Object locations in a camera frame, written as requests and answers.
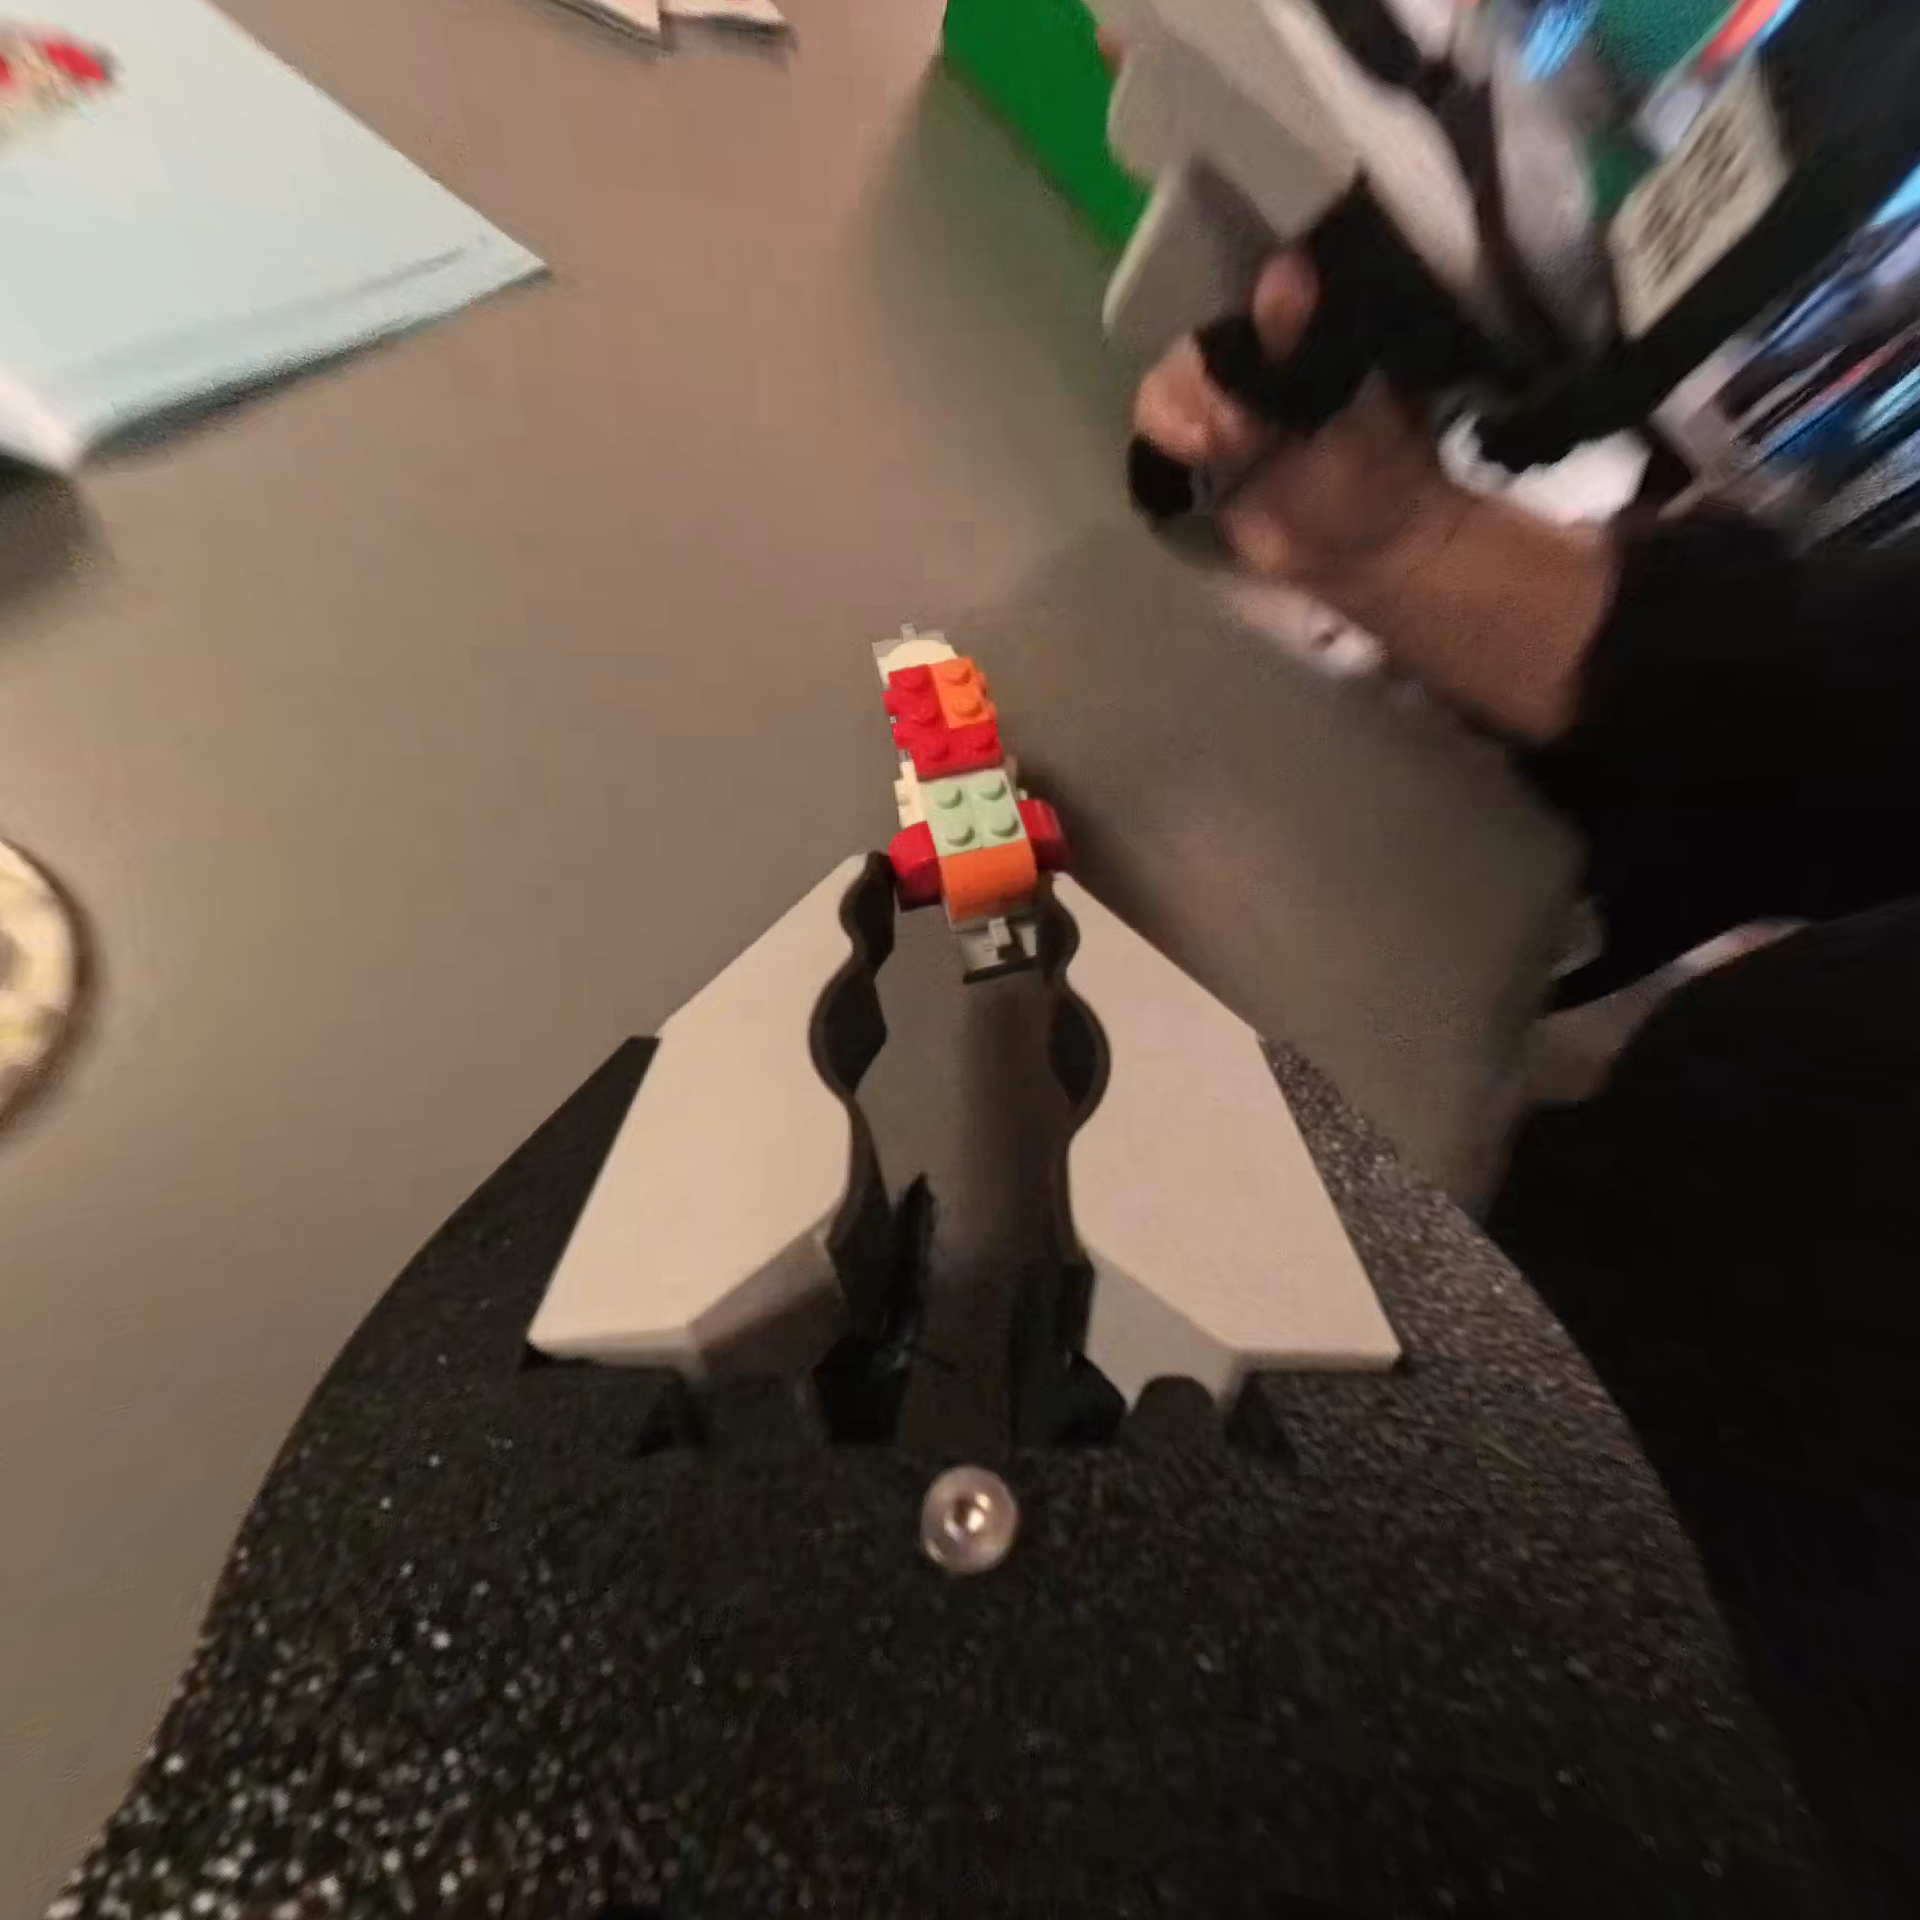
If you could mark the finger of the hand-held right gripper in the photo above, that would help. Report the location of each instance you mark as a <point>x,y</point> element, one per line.
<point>1201,254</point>
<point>1245,103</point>

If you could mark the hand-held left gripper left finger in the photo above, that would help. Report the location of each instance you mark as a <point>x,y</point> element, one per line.
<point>690,1201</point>

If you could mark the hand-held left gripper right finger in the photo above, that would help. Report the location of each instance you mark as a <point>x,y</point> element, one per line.
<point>1231,1201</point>

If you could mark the green plastic bins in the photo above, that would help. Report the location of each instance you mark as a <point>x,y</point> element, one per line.
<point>1052,103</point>

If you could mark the white red green lego model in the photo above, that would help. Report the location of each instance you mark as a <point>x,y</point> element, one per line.
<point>967,810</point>

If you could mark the round white and teal lego base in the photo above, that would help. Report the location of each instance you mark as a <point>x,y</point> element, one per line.
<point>29,975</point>

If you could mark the open light blue instruction booklet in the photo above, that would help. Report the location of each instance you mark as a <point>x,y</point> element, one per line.
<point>195,225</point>

